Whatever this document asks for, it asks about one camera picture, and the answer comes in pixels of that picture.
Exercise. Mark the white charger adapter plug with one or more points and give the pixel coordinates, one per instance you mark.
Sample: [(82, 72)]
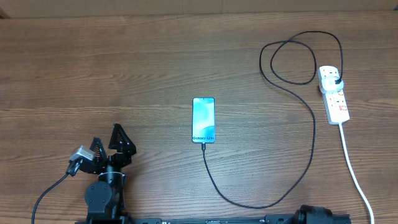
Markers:
[(330, 85)]

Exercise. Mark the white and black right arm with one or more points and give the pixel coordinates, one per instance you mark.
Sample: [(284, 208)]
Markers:
[(313, 215)]

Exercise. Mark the smartphone with lit screen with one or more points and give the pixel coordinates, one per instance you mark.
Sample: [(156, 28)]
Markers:
[(203, 120)]

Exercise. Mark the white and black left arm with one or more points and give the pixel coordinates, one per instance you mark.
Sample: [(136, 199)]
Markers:
[(105, 197)]

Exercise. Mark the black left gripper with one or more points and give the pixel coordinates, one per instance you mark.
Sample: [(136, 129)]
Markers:
[(127, 149)]

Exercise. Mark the white power strip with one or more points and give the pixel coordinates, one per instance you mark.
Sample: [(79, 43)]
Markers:
[(335, 103)]

